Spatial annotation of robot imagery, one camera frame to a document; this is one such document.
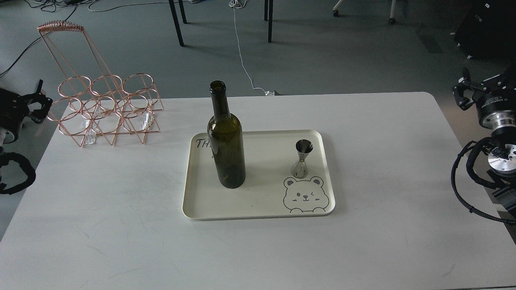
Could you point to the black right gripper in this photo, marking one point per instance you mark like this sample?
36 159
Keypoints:
494 99

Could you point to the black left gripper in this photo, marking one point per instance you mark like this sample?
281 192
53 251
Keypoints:
13 109

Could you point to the silver steel jigger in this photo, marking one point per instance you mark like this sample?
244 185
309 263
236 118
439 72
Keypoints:
303 147

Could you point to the dark green wine bottle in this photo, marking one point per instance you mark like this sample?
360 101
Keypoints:
226 139

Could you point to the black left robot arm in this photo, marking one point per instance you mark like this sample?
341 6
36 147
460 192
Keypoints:
11 136

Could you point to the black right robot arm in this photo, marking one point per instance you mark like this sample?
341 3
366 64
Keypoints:
491 161

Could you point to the black box on floor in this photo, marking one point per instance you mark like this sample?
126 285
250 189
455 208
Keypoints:
488 29

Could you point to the white chair base with castors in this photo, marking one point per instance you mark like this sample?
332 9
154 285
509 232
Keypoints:
366 7

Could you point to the black table legs left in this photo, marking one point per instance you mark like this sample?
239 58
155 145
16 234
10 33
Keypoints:
176 18

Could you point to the black table legs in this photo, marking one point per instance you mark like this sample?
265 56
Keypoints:
176 18
268 17

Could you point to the black table legs right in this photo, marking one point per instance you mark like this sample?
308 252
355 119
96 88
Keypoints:
268 17

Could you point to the cream tray with bear print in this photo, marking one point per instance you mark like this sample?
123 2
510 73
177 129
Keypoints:
270 190

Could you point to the rose gold wire bottle rack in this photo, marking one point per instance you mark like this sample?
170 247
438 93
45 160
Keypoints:
104 105

